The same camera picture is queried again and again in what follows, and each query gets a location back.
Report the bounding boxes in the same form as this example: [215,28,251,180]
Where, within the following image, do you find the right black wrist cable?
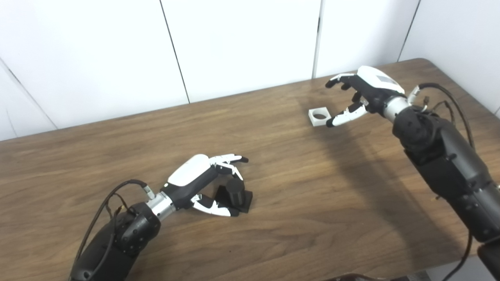
[408,83,475,281]

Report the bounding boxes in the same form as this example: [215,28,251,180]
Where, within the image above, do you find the left thin wire brass connector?
[105,193,137,219]

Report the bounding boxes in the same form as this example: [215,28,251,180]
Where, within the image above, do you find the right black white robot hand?
[325,66,407,128]

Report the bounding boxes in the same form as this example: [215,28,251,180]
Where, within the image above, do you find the right thin wire brass connector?
[420,96,455,125]

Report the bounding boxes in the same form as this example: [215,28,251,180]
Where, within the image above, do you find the white square piece with hole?
[308,106,332,128]

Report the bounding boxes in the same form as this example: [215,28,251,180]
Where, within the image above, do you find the black peg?
[214,178,254,214]

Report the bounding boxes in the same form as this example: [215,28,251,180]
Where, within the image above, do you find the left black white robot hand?
[161,154,249,217]

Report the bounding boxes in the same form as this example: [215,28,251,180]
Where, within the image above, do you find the thin wire brass connector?
[105,193,137,219]
[420,96,455,125]

